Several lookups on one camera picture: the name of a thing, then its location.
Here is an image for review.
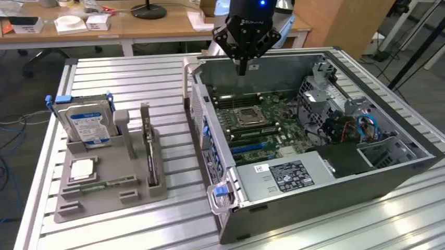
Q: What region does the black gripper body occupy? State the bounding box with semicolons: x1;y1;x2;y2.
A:
226;0;280;60

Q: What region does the wooden cabinet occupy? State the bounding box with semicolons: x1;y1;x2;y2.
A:
294;0;397;57

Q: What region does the small white labelled box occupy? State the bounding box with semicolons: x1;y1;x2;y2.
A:
85;14;113;32

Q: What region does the blue wire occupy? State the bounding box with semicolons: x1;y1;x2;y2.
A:
356;114;384;143

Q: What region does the CPU socket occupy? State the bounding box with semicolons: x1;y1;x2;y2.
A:
234;106;265;126

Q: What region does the brown cardboard box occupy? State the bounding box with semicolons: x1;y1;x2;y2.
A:
199;0;218;18

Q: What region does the metal disk bay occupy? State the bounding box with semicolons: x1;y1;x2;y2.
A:
357;135;424;169

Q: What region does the installed RAM stick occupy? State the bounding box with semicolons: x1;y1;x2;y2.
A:
229;126;281;139

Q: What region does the perforated metal drive cage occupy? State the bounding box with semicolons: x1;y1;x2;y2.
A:
298;75;349;131

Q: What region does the black round lamp base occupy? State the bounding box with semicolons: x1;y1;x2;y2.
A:
130;0;169;20

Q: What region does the grey printed parts rack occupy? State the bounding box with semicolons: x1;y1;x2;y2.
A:
54;109;169;224

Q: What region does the black office chair base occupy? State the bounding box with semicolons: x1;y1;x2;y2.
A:
16;45;105;78

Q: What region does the grey power supply unit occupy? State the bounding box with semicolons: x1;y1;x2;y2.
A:
232;151;337;203

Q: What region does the black slanted stand pole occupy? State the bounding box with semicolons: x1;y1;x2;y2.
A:
387;15;445;90

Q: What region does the silver CPU chip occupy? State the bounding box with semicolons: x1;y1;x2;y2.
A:
70;158;101;182

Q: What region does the hard disk with blue caddy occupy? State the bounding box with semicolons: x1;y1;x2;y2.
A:
44;90;118;149

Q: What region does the green loose RAM stick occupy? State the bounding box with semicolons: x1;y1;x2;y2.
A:
79;177;137;192

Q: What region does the black Nvidia graphics card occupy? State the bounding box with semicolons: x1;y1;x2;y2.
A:
141;102;162;187

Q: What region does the green motherboard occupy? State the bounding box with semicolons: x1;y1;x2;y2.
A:
207;84;320;167

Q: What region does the blue floor cable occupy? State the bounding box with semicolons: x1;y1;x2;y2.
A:
0;124;27;224

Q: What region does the blue expansion slot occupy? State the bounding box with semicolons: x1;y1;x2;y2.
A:
232;144;268;155

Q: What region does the white holder with round rim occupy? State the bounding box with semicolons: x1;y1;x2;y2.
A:
54;15;90;35

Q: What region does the white box with black top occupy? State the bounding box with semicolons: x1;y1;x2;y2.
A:
7;16;44;35

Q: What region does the stack of white papers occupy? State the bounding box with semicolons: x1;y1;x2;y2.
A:
186;10;215;32

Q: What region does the wooden desk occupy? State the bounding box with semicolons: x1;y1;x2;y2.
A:
0;0;313;57

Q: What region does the black open PC case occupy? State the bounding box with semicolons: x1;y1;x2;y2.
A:
182;46;445;245

